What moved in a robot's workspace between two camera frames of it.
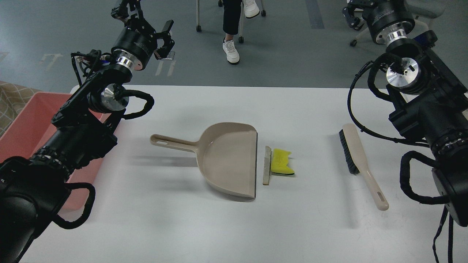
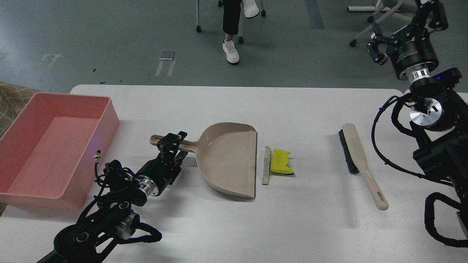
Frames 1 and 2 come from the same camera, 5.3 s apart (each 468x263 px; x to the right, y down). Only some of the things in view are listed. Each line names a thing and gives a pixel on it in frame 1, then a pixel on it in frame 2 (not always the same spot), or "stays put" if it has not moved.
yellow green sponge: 279,161 stays put
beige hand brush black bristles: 357,164 stays put
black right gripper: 387,20 → 412,53
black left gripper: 138,40 → 156,174
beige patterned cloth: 13,99 stays put
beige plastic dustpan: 227,154 stays put
